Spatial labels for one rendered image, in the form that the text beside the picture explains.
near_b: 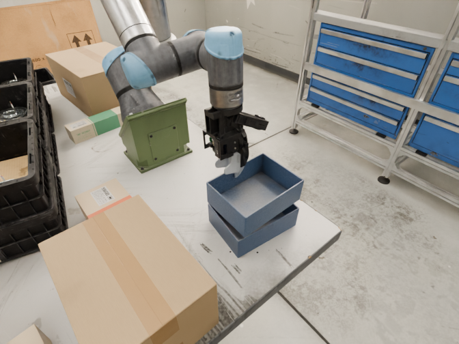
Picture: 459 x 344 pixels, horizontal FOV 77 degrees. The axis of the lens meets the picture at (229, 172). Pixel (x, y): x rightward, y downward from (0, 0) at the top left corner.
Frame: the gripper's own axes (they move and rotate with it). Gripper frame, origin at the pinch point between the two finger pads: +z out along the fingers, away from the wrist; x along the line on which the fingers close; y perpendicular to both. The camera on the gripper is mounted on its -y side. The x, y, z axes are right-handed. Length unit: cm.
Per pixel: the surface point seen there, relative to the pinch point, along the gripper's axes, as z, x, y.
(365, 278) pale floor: 86, 21, -63
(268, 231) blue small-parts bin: 11.0, 14.1, 0.9
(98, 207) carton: 5.7, -17.4, 33.5
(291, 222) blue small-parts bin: 12.4, 14.6, -7.1
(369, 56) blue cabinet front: 5, -45, -139
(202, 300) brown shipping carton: 1.8, 24.0, 26.8
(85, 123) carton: 4, -68, 22
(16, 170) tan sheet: -1, -39, 47
